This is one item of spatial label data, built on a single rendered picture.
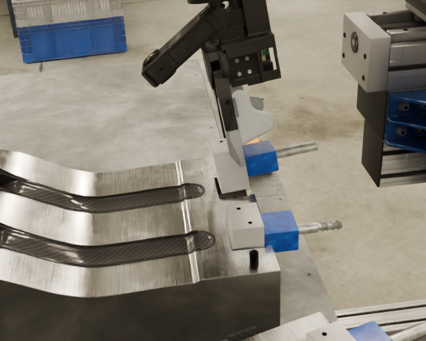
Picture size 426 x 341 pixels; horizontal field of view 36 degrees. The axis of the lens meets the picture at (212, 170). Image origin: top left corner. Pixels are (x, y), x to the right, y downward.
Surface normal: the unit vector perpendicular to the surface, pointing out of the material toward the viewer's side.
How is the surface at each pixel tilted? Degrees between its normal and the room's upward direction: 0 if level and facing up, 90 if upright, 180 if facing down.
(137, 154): 0
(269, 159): 82
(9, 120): 0
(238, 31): 82
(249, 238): 90
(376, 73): 90
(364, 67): 90
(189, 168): 0
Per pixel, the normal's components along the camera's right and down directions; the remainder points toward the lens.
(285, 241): 0.12, 0.49
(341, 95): -0.04, -0.87
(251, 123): 0.07, 0.20
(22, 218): 0.41, -0.82
